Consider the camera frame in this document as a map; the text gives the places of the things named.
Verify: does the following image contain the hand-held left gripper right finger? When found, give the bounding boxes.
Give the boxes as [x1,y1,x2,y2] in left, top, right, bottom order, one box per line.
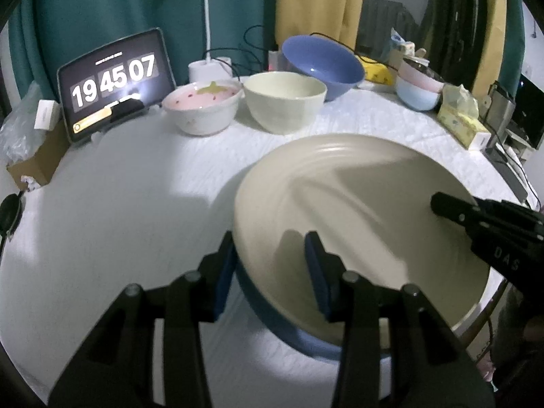
[304,230,496,408]

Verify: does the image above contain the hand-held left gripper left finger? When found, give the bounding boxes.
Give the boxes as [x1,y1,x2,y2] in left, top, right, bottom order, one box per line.
[48,230,239,408]

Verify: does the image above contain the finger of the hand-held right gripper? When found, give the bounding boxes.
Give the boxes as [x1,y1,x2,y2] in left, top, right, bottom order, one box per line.
[430,191,544,243]

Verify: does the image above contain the cream plate with blue underside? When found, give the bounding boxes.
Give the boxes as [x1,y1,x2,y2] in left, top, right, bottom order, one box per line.
[233,133,491,360]

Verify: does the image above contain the strawberry print bowl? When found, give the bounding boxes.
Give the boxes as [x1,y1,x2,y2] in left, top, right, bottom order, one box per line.
[162,81,242,136]

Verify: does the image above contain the grey flat device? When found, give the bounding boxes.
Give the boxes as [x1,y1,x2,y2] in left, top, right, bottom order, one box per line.
[484,144,530,205]

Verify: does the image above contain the yellow tissue pack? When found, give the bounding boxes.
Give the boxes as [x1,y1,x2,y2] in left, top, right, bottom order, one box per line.
[438,84,491,145]

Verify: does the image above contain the metal stand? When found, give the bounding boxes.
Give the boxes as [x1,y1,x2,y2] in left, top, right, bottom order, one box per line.
[482,81,516,137]

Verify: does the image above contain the light blue bowl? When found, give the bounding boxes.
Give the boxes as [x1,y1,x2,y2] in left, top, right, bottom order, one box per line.
[396,77,441,112]

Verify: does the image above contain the dark monitor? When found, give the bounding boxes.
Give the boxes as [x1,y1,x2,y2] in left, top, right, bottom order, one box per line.
[510,74,544,149]

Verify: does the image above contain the metal utensil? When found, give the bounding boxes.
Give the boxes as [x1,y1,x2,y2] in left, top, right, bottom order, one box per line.
[404,53,434,69]

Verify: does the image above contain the yellow cloth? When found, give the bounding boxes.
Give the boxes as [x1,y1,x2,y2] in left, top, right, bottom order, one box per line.
[365,63,394,83]

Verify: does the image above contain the cream bowl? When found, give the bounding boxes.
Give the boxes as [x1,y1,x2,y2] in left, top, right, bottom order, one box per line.
[243,71,328,134]

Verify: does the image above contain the yellow curtain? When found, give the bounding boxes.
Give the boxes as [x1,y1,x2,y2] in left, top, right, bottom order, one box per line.
[472,0,508,94]
[275,0,367,45]

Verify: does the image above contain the black curved tubes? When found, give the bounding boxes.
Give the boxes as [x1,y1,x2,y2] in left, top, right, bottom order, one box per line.
[421,0,489,83]

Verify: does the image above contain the clear tablet stand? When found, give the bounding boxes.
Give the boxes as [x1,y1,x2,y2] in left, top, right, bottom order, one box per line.
[90,106,164,142]

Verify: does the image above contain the white desk lamp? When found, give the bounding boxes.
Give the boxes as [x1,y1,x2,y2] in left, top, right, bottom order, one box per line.
[188,0,244,82]

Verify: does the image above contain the cardboard box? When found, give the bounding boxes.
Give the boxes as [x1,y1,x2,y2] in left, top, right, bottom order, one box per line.
[6,125,71,188]

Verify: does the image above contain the black round object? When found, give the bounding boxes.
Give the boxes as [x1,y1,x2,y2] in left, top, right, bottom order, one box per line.
[0,193,23,239]

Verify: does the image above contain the tablet showing clock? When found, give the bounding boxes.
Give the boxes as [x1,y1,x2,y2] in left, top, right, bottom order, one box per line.
[57,28,173,143]

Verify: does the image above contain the clear plastic bag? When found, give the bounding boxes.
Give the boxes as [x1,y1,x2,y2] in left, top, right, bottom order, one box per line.
[0,81,45,162]

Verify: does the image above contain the teal curtain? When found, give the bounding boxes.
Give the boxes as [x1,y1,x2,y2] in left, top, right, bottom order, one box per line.
[8,0,277,107]

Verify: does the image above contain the black cable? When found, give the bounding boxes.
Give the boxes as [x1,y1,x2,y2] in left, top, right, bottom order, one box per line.
[309,31,383,65]
[243,25,281,75]

